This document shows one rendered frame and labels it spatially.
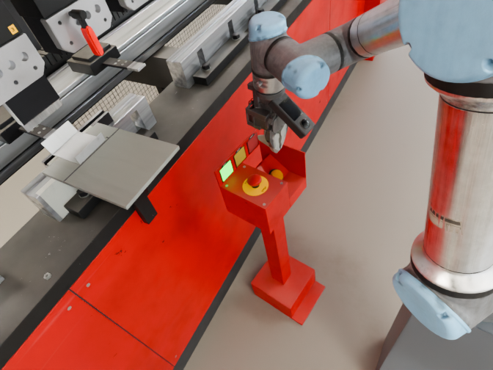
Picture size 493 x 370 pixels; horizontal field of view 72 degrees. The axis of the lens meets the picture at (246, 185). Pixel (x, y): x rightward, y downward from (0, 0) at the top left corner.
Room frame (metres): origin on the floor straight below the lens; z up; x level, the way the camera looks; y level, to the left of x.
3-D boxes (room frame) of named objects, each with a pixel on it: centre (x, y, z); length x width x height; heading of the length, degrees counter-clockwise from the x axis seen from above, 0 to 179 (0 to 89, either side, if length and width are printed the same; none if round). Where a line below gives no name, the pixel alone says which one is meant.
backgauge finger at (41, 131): (0.80, 0.52, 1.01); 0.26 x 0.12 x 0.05; 51
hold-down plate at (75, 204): (0.68, 0.33, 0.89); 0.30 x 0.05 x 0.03; 141
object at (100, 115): (0.71, 0.38, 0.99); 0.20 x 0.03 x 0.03; 141
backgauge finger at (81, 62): (1.05, 0.32, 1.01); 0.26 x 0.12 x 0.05; 51
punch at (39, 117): (0.69, 0.40, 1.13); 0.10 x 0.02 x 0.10; 141
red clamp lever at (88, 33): (0.77, 0.25, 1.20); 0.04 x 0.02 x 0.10; 51
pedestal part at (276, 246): (0.64, -0.05, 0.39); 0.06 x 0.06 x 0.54; 42
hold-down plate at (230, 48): (1.12, -0.03, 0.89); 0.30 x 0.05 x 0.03; 141
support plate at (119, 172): (0.59, 0.28, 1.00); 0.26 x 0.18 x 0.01; 51
